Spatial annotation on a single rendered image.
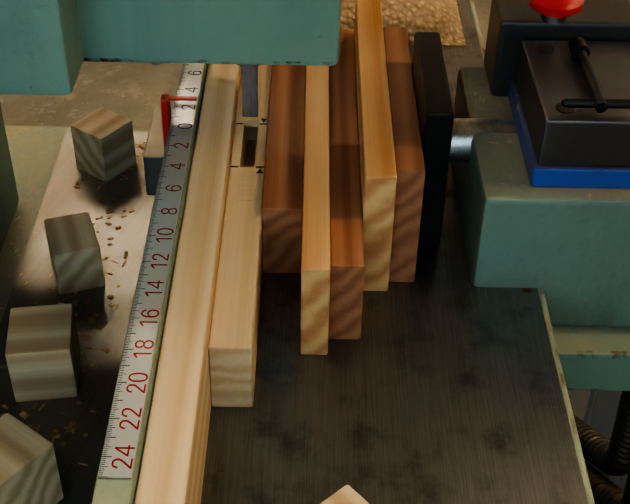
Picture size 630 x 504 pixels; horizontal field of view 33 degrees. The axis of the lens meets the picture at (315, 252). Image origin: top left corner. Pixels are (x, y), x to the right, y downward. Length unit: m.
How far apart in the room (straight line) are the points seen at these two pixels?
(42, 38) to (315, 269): 0.17
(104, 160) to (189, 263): 0.32
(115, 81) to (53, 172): 1.74
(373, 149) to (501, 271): 0.10
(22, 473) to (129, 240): 0.25
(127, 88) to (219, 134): 1.95
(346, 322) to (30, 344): 0.20
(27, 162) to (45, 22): 0.35
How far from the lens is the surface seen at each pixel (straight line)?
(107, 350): 0.70
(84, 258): 0.73
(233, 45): 0.57
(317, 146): 0.59
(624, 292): 0.61
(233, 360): 0.50
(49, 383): 0.67
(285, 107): 0.65
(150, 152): 0.79
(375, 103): 0.60
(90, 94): 2.55
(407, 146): 0.57
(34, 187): 0.85
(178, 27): 0.57
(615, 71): 0.60
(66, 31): 0.55
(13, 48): 0.55
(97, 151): 0.83
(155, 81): 2.58
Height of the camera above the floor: 1.28
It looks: 39 degrees down
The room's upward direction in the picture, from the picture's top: 1 degrees clockwise
